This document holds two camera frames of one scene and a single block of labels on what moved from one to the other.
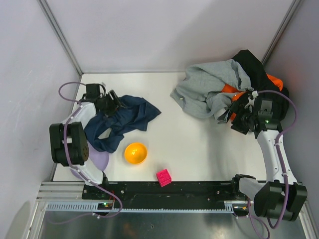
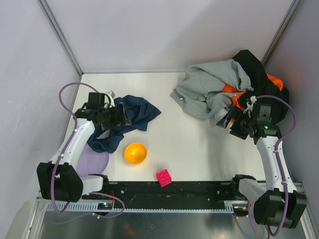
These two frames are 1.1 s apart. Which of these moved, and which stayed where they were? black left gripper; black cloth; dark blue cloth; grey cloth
Moved: black left gripper
Stayed: black cloth; grey cloth; dark blue cloth
